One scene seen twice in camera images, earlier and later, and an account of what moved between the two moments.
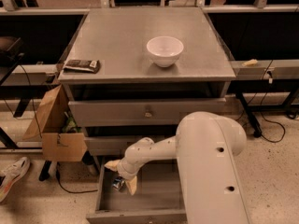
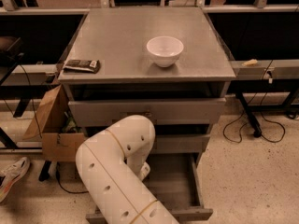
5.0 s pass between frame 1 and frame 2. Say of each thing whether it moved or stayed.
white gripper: moved
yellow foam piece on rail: stayed
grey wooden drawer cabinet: stayed
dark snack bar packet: stayed
